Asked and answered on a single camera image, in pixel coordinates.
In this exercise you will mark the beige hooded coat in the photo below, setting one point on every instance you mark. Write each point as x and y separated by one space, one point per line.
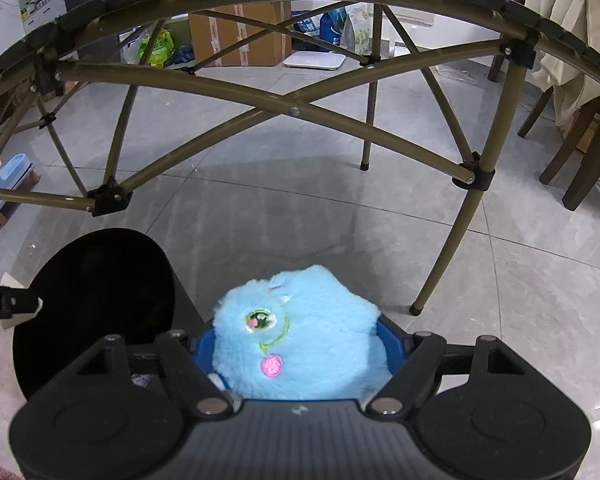
565 35

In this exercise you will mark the large cardboard box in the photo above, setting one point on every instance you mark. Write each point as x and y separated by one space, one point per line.
230 35

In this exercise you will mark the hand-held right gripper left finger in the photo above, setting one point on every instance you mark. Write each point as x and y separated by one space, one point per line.
202 355

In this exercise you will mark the white wall-mounted box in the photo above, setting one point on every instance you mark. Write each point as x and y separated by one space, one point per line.
415 16

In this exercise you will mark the white plastic bag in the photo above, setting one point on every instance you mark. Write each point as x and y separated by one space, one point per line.
132 47

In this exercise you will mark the black trash bin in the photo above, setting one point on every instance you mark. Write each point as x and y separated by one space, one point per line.
95 285

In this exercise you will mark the blue printed bag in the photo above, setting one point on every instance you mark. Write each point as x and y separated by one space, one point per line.
310 22
336 27

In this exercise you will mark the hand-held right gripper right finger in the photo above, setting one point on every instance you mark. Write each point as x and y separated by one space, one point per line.
392 345

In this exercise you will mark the blue and orange plush toy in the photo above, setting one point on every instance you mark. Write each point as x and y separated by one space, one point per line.
305 320

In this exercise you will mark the white bathroom scale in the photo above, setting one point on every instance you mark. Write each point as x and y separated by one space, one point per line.
315 61

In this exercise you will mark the white and green bag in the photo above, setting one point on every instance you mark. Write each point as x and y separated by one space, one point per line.
359 30

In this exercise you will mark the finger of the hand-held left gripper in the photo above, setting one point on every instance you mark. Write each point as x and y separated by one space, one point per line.
5 302

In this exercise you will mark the blue pet feeding stand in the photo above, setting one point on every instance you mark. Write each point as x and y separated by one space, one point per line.
7 180

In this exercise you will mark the tan folding table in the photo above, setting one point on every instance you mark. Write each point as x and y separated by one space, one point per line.
292 110

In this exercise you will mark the dark wooden chair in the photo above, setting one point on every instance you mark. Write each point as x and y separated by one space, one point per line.
580 160

